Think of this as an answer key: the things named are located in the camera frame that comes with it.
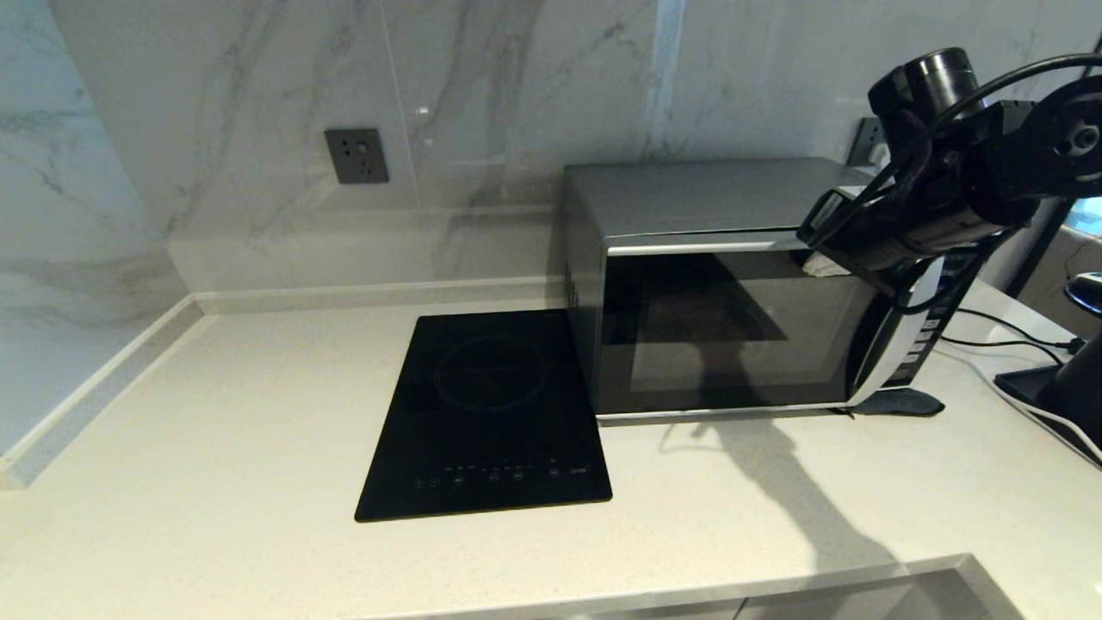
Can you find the silver microwave oven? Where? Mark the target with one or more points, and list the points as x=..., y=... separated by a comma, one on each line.
x=732, y=194

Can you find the black round stool seat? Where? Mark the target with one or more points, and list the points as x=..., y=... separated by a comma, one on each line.
x=1086, y=293

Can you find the black induction cooktop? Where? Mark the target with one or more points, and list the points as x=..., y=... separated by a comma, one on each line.
x=482, y=413

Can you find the black glass microwave door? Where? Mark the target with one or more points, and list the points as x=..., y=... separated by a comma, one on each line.
x=732, y=344

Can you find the dark door frame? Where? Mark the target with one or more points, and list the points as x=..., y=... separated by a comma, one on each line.
x=1037, y=250

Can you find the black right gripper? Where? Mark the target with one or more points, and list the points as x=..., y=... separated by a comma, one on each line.
x=913, y=228

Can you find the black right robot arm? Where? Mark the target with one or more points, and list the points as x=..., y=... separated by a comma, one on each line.
x=1033, y=146

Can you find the flat black appliance base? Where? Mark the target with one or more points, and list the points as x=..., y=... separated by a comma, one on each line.
x=1024, y=385

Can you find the grey wall socket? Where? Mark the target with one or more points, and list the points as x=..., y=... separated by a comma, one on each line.
x=865, y=133
x=356, y=156

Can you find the black pad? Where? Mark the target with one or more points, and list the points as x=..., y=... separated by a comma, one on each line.
x=900, y=402

